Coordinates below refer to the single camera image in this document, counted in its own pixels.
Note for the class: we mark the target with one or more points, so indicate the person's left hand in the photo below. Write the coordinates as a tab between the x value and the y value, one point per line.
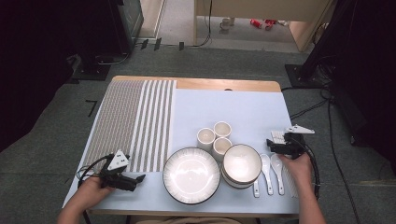
91	191

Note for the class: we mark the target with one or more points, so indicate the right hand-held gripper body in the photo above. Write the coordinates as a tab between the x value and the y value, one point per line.
294	146

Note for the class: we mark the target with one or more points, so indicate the black slanted stand pole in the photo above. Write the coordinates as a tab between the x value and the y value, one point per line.
323	37

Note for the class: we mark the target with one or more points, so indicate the white small floor object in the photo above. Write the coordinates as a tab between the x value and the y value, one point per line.
282	22

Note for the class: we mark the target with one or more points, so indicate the person's right hand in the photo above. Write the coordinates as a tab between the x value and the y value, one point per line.
299	171

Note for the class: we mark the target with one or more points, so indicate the row of white chopsticks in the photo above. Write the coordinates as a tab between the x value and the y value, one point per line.
278	137

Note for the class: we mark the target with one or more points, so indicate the beige wooden desk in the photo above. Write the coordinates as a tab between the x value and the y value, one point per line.
264	7

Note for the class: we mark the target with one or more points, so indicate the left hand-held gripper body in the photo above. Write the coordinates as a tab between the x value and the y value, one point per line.
113	174

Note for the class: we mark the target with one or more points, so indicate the white ceramic cup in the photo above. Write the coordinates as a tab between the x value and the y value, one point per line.
221	146
222	128
206	137

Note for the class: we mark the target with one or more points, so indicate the black floor bracket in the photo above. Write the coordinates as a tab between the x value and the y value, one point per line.
181	46
157	44
144	44

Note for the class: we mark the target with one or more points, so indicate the black stand base plate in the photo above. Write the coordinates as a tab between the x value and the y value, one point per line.
295	76
91	72

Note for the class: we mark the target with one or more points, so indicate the person's beige trousers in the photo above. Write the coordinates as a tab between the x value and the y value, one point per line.
186	221

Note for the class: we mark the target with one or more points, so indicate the white ribbed plate dark rim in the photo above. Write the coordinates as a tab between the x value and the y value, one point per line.
191	175

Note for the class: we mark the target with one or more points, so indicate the white ceramic spoon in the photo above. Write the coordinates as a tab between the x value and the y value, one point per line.
266	168
256	189
276	165

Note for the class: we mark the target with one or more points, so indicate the grey striped placemat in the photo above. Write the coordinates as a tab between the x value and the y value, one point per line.
124	118

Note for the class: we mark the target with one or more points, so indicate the red floor object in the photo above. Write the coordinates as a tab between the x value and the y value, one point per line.
269	24
256	23

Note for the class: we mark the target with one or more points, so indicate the pale small floor object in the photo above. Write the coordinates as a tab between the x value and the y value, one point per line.
225	23

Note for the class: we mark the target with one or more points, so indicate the dark curtain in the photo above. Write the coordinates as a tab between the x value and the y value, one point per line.
31	62
373	77

